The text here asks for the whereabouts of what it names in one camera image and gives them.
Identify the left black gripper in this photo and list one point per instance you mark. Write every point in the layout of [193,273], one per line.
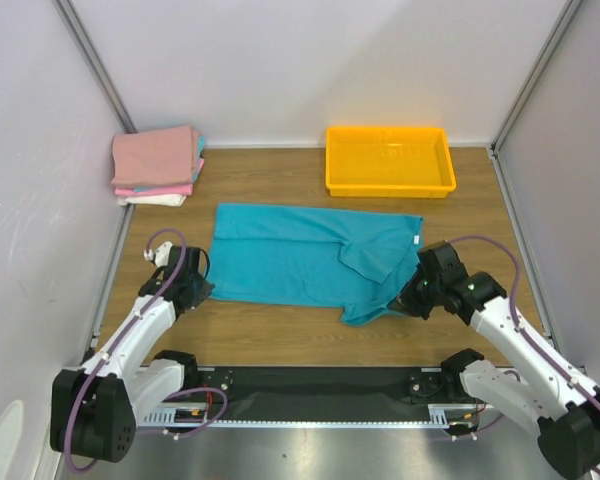
[203,292]

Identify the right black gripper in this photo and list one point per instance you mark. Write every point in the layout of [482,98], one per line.
[412,298]

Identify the teal t shirt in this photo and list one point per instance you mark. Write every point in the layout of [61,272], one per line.
[313,257]

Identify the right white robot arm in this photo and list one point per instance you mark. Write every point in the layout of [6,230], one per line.
[550,398]

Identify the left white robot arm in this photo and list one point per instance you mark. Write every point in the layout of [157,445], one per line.
[97,407]

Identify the white folded shirt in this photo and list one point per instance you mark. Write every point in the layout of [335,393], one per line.
[168,200]

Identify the bright pink folded shirt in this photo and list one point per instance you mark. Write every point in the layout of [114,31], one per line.
[183,189]

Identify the dusty pink folded shirt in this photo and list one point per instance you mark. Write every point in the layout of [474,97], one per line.
[157,158]

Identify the yellow plastic tray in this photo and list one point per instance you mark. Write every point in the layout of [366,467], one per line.
[388,162]

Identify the light blue folded shirt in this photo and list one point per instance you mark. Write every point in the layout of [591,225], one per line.
[199,150]

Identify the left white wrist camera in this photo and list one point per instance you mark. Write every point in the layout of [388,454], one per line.
[166,255]

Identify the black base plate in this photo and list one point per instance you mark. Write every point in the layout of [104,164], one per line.
[328,394]

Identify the white slotted cable duct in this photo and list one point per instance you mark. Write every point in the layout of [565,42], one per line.
[165,417]

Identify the left aluminium corner post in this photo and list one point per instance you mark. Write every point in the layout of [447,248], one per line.
[86,47]

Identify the aluminium corner post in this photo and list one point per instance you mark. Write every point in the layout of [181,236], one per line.
[86,47]
[566,18]

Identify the right aluminium corner post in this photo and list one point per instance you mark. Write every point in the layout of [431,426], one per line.
[566,18]

